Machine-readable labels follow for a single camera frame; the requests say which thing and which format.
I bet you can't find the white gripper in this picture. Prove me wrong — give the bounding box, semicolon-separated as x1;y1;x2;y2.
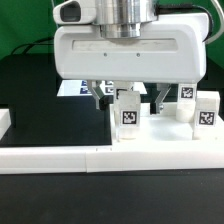
54;13;207;114

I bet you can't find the white square table top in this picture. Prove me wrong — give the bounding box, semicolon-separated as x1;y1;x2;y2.
110;103;224;146

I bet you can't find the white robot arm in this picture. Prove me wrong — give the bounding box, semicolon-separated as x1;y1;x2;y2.
53;0;224;113

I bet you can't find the white marker sheet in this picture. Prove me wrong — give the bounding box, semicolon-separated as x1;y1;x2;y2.
57;80;113;97

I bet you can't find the black cable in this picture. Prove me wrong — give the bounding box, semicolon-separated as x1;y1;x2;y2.
10;36;56;56

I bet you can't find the white U-shaped obstacle wall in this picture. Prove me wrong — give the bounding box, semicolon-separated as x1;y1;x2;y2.
0;108;224;175

